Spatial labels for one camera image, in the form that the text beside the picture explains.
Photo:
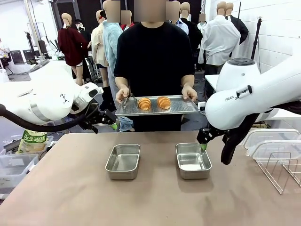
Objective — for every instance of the mannequin in dark coat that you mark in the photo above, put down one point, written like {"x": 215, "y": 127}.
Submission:
{"x": 195, "y": 37}

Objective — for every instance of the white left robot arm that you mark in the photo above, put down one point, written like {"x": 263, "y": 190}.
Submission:
{"x": 47, "y": 94}

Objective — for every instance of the person's right forearm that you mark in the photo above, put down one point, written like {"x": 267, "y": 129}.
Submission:
{"x": 121, "y": 82}

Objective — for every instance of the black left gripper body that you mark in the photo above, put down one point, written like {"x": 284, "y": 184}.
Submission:
{"x": 94, "y": 120}

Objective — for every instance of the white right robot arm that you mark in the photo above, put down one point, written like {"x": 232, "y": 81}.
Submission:
{"x": 258, "y": 94}

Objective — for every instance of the person's left hand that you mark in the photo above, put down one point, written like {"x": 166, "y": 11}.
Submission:
{"x": 188, "y": 90}

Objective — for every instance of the mannequin in blue shirt red top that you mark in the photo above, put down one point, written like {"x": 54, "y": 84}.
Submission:
{"x": 184, "y": 27}

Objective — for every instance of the rectangular steel container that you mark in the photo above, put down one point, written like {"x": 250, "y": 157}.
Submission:
{"x": 193, "y": 161}
{"x": 122, "y": 162}

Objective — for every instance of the mannequin in black jacket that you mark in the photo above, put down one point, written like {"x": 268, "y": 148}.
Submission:
{"x": 241, "y": 28}

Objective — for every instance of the mannequin in cream shirt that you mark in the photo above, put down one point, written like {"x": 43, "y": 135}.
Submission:
{"x": 97, "y": 47}

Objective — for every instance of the clear plastic storage bin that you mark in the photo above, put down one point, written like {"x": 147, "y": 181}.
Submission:
{"x": 16, "y": 164}

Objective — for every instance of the left gripper black green finger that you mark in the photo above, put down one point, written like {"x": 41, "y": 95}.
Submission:
{"x": 110, "y": 118}
{"x": 95, "y": 129}

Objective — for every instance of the metal serving tongs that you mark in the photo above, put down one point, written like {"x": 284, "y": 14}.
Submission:
{"x": 125, "y": 102}

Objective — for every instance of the blue denim cloth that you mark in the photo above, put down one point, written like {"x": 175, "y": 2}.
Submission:
{"x": 126, "y": 124}

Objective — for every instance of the person's right hand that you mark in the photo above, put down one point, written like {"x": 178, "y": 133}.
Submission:
{"x": 122, "y": 93}

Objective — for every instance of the green yellow snack bag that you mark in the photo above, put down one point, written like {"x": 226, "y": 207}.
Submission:
{"x": 34, "y": 142}

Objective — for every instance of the right gripper black green finger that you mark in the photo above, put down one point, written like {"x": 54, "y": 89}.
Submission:
{"x": 202, "y": 137}
{"x": 211, "y": 134}

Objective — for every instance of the person's black t-shirt torso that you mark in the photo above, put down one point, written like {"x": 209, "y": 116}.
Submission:
{"x": 152, "y": 58}

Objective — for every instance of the mannequin in light blue shirt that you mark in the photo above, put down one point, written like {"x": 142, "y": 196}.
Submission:
{"x": 110, "y": 42}

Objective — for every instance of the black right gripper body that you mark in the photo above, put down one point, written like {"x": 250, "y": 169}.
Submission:
{"x": 219, "y": 134}

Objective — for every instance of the person's left forearm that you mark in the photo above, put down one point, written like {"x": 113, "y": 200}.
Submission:
{"x": 187, "y": 80}

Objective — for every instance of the metal baking tray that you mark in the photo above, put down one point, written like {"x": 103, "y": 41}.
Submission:
{"x": 155, "y": 111}

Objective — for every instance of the black tripod stand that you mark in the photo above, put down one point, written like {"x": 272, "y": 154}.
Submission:
{"x": 255, "y": 40}

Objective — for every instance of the golden croissant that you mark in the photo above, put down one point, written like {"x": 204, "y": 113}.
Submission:
{"x": 144, "y": 103}
{"x": 163, "y": 102}

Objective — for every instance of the clear plastic container lid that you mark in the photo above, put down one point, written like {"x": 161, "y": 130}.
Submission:
{"x": 270, "y": 135}
{"x": 265, "y": 150}

